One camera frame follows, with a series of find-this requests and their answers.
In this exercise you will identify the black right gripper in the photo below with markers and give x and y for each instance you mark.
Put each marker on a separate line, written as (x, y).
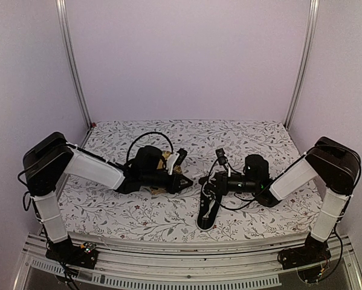
(221, 186)

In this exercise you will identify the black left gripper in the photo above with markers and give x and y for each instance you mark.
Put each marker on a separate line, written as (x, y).
(175, 186)

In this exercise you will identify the black white canvas sneaker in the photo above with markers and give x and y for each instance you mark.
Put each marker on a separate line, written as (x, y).
(208, 210)

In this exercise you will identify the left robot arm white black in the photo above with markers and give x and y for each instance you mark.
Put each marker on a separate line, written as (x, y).
(53, 157)

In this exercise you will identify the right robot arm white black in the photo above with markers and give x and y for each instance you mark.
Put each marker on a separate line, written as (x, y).
(335, 165)

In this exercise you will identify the woven bamboo tray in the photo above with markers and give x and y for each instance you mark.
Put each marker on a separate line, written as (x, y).
(162, 166)

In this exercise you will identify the floral patterned table mat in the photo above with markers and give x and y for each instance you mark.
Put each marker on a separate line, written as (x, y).
(92, 209)

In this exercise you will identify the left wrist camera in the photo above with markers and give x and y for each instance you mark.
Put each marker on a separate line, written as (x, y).
(175, 159)

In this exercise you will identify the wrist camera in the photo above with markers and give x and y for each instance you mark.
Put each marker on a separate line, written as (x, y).
(175, 159)
(223, 161)

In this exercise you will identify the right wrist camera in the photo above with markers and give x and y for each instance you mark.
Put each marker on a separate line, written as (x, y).
(223, 161)

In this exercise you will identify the front aluminium rail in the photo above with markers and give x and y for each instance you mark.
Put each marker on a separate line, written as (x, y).
(131, 264)

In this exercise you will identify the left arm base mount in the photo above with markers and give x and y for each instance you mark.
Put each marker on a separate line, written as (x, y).
(84, 255)

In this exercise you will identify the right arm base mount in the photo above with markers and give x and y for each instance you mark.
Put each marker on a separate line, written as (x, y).
(304, 255)

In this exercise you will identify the right aluminium frame post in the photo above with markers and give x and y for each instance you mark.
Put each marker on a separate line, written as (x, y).
(304, 60)

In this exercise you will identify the aluminium frame post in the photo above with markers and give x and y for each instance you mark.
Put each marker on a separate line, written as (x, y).
(304, 60)
(68, 46)

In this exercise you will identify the left aluminium frame post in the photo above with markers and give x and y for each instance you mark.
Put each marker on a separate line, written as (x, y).
(68, 46)

